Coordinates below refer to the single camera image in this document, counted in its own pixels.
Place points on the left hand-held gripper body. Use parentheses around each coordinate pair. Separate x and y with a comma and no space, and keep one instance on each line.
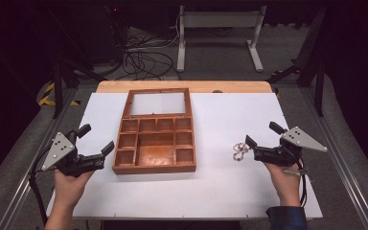
(59,150)

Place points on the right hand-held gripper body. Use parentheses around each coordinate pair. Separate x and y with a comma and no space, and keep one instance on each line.
(300,139)

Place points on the wooden compartment box with lid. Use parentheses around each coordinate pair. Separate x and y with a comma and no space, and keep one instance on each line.
(155,155)

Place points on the person's left hand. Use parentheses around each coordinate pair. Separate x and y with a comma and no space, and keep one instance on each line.
(68,188)

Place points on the person's right hand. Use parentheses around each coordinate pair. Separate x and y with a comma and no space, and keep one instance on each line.
(286,183)

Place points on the yellow black hazard tape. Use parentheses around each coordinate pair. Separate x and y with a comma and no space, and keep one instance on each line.
(46,96)

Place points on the black metal stand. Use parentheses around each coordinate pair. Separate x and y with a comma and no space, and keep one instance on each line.
(310,57)
(58,86)

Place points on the white table mat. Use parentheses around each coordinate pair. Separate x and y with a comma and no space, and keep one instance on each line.
(220,185)

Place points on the aluminium rail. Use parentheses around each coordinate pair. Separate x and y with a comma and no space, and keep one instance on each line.
(341,159)
(35,166)

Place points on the white metal table frame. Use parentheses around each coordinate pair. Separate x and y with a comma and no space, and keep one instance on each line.
(220,19)

